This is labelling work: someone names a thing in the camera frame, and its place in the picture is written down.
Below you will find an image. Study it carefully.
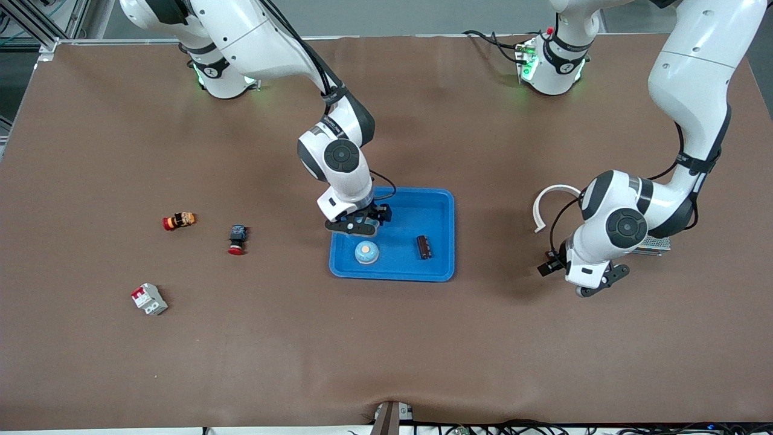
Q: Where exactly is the white curved plastic bracket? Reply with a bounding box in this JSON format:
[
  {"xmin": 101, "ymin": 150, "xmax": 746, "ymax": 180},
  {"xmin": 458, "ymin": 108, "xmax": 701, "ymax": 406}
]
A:
[{"xmin": 532, "ymin": 184, "xmax": 582, "ymax": 234}]

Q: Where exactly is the light blue bell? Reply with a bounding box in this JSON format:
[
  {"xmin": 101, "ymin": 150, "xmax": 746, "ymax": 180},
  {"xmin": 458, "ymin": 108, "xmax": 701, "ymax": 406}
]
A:
[{"xmin": 354, "ymin": 240, "xmax": 380, "ymax": 266}]

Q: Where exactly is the orange red emergency button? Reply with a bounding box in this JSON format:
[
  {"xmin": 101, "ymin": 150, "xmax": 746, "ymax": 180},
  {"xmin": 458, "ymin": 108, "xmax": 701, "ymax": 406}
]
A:
[{"xmin": 162, "ymin": 211, "xmax": 197, "ymax": 231}]

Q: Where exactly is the brown table mat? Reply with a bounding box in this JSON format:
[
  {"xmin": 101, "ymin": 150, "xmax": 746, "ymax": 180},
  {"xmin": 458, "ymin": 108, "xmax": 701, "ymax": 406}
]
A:
[{"xmin": 0, "ymin": 33, "xmax": 773, "ymax": 431}]

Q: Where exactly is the aluminium frame post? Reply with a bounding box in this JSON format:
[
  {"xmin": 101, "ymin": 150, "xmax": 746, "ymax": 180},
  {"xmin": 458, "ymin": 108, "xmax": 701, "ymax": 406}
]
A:
[{"xmin": 0, "ymin": 0, "xmax": 91, "ymax": 61}]

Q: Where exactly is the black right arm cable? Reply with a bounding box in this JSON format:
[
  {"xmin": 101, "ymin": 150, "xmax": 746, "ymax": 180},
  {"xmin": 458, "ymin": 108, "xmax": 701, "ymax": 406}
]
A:
[{"xmin": 260, "ymin": 0, "xmax": 398, "ymax": 202}]

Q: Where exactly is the white red circuit breaker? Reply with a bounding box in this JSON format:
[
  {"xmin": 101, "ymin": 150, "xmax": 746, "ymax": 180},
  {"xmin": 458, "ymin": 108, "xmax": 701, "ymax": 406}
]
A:
[{"xmin": 131, "ymin": 283, "xmax": 169, "ymax": 316}]

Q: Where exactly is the metal mesh power supply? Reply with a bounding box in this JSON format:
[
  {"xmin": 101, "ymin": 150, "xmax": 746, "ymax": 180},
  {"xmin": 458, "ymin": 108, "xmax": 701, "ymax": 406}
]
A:
[{"xmin": 633, "ymin": 234, "xmax": 672, "ymax": 257}]

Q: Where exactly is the black base cable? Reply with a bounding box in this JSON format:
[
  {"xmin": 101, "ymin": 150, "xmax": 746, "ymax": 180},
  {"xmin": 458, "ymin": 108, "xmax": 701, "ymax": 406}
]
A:
[{"xmin": 464, "ymin": 29, "xmax": 532, "ymax": 64}]

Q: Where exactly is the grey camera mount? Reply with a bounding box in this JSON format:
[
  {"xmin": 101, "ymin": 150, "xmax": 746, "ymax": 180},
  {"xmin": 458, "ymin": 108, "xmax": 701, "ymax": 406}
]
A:
[{"xmin": 370, "ymin": 401, "xmax": 414, "ymax": 435}]

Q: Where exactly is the blue plastic tray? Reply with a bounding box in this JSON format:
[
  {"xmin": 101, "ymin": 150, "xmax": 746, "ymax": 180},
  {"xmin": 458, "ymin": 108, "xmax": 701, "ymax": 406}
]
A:
[{"xmin": 329, "ymin": 185, "xmax": 455, "ymax": 283}]

